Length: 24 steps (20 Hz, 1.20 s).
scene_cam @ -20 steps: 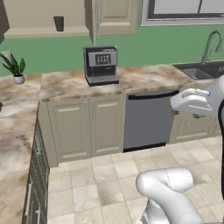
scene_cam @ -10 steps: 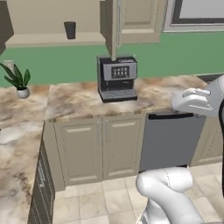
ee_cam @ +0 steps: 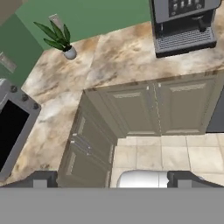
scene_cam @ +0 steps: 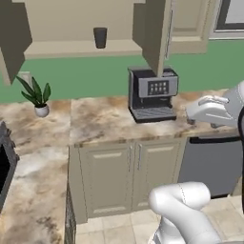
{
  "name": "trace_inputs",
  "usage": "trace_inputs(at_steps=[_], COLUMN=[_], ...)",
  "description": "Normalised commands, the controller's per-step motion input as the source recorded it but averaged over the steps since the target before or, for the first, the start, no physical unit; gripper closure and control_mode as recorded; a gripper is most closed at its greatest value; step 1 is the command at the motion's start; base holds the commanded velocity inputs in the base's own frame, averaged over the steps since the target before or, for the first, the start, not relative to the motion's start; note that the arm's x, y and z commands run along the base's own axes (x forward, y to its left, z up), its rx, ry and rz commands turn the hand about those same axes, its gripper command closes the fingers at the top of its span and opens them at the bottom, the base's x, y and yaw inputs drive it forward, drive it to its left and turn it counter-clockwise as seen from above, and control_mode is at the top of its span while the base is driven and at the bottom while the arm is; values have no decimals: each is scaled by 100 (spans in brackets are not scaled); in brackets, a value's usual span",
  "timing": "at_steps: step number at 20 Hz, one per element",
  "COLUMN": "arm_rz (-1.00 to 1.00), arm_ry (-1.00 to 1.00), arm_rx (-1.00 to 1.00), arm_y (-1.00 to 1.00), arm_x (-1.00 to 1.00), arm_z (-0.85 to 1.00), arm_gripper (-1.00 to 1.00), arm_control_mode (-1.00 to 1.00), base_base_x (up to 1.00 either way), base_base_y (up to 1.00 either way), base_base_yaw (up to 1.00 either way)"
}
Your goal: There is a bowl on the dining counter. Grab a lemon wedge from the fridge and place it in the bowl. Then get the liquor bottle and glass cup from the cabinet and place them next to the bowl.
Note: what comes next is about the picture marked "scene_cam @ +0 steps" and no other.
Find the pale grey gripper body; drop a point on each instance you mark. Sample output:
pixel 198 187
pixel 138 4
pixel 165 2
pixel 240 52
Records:
pixel 211 111

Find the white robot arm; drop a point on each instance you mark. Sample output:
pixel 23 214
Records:
pixel 186 206

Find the beige base cabinet door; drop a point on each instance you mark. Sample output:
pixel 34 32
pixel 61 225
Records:
pixel 157 174
pixel 106 181

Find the dark glass cup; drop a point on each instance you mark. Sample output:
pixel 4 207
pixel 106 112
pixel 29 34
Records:
pixel 100 37

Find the grey dishwasher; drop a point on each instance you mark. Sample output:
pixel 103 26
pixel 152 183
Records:
pixel 213 165

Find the black and grey coffee machine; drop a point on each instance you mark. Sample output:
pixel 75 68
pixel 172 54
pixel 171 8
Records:
pixel 152 95

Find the white framed window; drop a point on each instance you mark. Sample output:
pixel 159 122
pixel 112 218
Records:
pixel 230 19

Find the green plant in white pot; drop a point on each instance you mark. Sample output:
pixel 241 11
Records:
pixel 39 98

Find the dark grey stove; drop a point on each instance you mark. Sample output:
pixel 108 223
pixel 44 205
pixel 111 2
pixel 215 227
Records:
pixel 6 168

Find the beige closed wall cabinet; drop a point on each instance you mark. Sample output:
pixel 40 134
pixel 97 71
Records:
pixel 193 25

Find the beige wall cabinet door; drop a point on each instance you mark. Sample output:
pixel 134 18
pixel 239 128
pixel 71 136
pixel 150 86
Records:
pixel 12 38
pixel 154 31

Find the beige open wall cabinet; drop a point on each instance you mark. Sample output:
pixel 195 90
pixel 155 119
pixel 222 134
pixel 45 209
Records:
pixel 82 28

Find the white wall outlet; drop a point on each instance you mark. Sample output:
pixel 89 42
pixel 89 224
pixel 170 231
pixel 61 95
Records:
pixel 24 77

